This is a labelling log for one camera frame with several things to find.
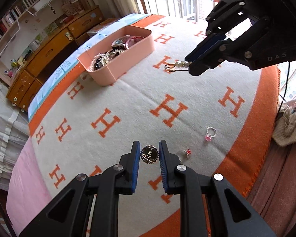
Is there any gold clasp bead earring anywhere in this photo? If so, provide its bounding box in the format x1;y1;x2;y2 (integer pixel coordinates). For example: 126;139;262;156
165;60;191;73

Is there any round black gold brooch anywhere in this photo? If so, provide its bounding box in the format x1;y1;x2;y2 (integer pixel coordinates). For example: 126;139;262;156
140;146;159;164

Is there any orange white H blanket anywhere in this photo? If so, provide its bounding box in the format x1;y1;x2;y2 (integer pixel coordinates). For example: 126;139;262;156
28;14;281;237

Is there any pink sheet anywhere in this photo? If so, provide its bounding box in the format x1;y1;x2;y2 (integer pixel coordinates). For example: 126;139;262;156
6;139;52;235

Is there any pink storage box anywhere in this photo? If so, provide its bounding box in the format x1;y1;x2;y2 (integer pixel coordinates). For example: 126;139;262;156
78;25;154;87

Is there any beige knitted cloth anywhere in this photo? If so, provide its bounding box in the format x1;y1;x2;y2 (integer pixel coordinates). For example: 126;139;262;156
272;100;296;147

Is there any white lace bed cover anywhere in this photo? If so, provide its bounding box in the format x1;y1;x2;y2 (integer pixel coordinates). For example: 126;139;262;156
0;81;29;191

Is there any light blue patterned sheet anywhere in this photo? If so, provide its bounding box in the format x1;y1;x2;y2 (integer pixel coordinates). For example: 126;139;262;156
28;13;149;121

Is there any wooden desk with drawers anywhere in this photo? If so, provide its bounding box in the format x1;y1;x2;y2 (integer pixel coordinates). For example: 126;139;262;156
6;5;104;111

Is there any clear ring red stone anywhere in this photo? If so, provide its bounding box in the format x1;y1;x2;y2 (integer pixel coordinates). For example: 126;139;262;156
176;149;192;162

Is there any silver ring pink stone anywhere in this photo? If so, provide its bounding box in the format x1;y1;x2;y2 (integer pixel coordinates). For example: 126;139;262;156
205;126;216;142

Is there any wall bookshelf with books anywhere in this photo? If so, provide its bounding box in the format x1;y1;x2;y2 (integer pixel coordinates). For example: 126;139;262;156
0;0;61;58

